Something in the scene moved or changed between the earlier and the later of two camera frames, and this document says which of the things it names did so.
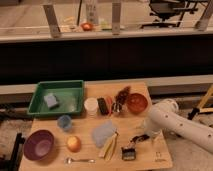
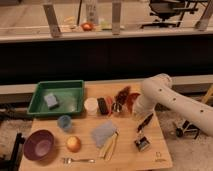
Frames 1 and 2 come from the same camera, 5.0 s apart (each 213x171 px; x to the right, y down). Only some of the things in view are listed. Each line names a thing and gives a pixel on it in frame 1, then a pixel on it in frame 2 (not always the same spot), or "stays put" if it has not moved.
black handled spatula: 129,152 → 141,142
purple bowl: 38,144 stays put
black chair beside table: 13,163 stays put
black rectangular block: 102,106 stays put
